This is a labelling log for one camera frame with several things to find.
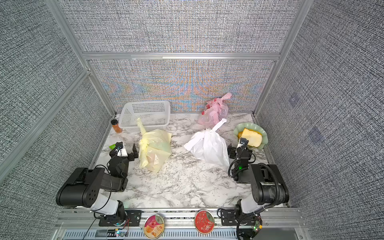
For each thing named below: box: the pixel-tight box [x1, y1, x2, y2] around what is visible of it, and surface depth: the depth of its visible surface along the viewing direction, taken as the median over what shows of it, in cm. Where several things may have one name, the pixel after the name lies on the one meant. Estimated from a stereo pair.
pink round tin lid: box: [143, 214, 166, 240], surface depth 70 cm
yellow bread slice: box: [238, 127, 263, 148], surface depth 97 cm
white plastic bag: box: [183, 118, 230, 166], surface depth 88 cm
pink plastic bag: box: [198, 93, 232, 128], surface depth 106 cm
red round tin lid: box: [194, 209, 215, 234], surface depth 71 cm
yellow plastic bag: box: [136, 117, 172, 173], surface depth 88 cm
